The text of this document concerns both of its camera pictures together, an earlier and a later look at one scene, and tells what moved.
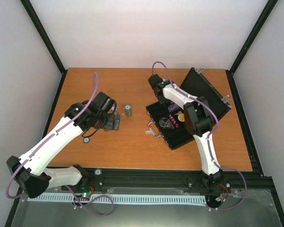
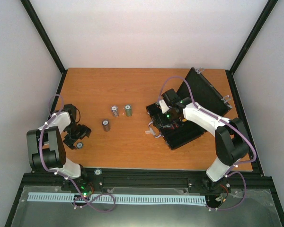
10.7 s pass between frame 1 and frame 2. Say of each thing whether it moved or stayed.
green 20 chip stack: stayed
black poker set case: stayed
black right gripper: moved
